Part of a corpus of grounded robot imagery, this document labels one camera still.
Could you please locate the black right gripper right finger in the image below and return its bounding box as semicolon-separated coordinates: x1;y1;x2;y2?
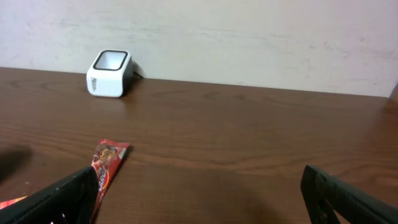
300;165;397;224

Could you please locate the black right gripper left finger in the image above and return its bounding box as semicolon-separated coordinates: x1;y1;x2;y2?
1;166;99;223

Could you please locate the red chocolate bar wrapper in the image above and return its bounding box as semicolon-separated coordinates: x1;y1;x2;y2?
90;139;129;222

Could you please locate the white barcode scanner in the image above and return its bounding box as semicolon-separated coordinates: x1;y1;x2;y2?
86;50;134;98

